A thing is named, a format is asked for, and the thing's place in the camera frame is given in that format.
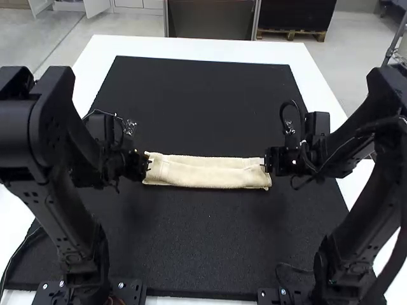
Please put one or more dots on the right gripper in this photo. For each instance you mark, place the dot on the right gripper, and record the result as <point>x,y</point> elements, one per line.
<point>283,160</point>

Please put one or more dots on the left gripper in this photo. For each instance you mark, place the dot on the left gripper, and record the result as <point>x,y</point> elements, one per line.
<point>135,165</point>

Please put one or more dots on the pale towel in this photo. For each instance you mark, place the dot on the pale towel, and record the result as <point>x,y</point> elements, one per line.
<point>206,171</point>

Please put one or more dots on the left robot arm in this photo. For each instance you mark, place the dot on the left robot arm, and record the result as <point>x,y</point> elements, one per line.
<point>47,133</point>

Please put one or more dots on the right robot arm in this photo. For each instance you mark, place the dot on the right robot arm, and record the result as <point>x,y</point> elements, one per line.
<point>375,152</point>

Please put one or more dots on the black mat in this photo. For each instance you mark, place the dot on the black mat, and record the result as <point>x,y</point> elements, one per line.
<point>203,95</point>

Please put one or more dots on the wooden pallet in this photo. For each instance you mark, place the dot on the wooden pallet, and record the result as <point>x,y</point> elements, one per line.
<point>291,33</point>

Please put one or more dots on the black crate stack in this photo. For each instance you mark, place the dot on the black crate stack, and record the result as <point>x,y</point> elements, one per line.
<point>295,14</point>

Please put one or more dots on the grey cupboard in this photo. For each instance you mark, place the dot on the grey cupboard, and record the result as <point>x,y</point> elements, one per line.
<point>211,19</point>

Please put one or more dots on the metal rack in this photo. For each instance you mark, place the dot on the metal rack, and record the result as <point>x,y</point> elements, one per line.
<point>395,44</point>

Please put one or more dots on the white cabinet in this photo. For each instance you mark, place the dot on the white cabinet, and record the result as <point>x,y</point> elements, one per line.
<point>63,6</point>

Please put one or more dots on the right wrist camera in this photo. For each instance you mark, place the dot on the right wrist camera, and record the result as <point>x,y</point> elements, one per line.
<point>318,124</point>

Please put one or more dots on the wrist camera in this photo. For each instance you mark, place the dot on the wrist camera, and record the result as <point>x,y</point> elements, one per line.
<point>318,124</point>
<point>100,125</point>

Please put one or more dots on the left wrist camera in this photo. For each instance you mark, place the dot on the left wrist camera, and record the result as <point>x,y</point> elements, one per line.
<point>100,125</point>

